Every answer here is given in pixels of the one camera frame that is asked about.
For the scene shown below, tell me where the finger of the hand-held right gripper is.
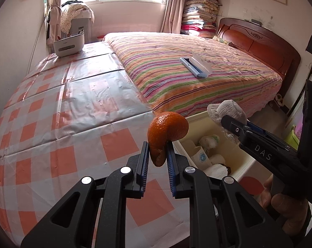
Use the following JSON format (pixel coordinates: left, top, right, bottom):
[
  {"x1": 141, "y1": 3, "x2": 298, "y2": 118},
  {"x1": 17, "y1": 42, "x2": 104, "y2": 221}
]
[
  {"x1": 246, "y1": 122, "x2": 289, "y2": 149},
  {"x1": 221, "y1": 115, "x2": 252, "y2": 142}
]

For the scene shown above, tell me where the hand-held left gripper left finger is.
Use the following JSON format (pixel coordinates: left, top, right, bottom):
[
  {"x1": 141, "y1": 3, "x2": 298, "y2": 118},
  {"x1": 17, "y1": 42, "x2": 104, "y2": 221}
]
[{"x1": 20, "y1": 142, "x2": 150, "y2": 248}]

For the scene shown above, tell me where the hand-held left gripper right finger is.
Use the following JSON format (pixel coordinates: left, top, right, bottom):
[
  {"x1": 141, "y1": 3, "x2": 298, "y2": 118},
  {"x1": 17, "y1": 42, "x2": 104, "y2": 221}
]
[{"x1": 166, "y1": 140, "x2": 293, "y2": 248}]

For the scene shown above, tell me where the white lacy sock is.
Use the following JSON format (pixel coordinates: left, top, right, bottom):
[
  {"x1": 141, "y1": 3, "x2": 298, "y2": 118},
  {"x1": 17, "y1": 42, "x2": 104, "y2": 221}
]
[{"x1": 207, "y1": 99, "x2": 248, "y2": 138}]

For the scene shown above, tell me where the cream plastic bin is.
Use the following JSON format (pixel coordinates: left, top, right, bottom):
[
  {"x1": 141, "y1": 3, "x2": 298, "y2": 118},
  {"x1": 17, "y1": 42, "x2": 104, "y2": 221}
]
[{"x1": 173, "y1": 110, "x2": 256, "y2": 182}]

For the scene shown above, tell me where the orange peel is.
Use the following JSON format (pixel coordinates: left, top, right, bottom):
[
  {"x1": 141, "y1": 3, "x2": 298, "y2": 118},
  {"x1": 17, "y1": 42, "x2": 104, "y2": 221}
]
[{"x1": 147, "y1": 112, "x2": 189, "y2": 167}]

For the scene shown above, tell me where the person's right hand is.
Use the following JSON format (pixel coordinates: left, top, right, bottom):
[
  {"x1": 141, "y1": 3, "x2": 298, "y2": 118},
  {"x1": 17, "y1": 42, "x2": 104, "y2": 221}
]
[{"x1": 261, "y1": 174, "x2": 311, "y2": 236}]

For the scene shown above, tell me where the green plastic basket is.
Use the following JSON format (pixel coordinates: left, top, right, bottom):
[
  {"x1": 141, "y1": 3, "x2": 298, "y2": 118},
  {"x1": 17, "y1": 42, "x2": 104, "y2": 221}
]
[{"x1": 288, "y1": 125, "x2": 300, "y2": 144}]

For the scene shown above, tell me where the paper cup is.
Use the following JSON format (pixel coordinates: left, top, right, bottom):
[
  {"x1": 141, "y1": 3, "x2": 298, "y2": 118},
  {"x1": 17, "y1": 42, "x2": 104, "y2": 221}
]
[{"x1": 188, "y1": 139, "x2": 213, "y2": 171}]

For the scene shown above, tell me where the red round object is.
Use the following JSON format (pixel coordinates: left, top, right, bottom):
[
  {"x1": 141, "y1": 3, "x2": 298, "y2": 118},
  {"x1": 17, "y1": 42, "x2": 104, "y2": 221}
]
[{"x1": 239, "y1": 176, "x2": 264, "y2": 197}]

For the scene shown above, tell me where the white fuzzy cloth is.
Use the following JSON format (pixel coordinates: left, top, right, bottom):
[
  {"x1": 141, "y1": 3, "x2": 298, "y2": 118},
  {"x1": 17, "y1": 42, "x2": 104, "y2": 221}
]
[{"x1": 203, "y1": 163, "x2": 232, "y2": 178}]

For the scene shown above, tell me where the white long box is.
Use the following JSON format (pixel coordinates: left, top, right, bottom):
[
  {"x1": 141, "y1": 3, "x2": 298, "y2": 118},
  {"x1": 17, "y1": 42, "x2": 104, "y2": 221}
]
[{"x1": 188, "y1": 52, "x2": 213, "y2": 75}]

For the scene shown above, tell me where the wooden headboard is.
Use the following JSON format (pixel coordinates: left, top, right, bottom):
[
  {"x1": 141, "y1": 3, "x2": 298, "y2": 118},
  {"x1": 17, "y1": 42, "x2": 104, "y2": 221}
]
[{"x1": 217, "y1": 18, "x2": 301, "y2": 101}]

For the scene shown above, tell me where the orange white checked tablecloth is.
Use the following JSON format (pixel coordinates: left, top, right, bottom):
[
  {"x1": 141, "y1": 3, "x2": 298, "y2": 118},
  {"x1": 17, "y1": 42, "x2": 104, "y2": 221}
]
[{"x1": 0, "y1": 41, "x2": 195, "y2": 248}]

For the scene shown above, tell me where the striped bed sheet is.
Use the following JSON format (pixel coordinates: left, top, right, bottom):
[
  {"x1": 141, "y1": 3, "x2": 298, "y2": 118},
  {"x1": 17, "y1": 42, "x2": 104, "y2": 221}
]
[{"x1": 103, "y1": 31, "x2": 284, "y2": 118}]

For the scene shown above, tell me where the stack of folded quilts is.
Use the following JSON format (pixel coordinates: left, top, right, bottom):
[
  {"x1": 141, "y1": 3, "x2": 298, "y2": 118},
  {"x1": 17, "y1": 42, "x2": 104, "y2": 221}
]
[{"x1": 180, "y1": 0, "x2": 222, "y2": 38}]

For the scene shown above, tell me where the white desktop organizer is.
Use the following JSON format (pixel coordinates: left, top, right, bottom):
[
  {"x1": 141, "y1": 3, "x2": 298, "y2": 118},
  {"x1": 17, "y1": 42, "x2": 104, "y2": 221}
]
[{"x1": 53, "y1": 32, "x2": 85, "y2": 57}]

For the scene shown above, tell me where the white floor appliance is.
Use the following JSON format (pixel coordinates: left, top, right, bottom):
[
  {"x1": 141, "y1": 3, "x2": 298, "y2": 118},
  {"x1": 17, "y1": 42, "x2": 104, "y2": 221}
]
[{"x1": 71, "y1": 15, "x2": 92, "y2": 44}]

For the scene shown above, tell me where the floral cloth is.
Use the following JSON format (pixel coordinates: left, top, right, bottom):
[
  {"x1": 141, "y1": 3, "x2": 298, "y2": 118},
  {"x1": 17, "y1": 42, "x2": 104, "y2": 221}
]
[{"x1": 60, "y1": 3, "x2": 95, "y2": 33}]

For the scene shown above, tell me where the wall cable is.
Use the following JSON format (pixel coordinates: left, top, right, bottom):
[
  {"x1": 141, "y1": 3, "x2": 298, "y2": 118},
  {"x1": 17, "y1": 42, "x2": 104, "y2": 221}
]
[{"x1": 29, "y1": 18, "x2": 44, "y2": 68}]

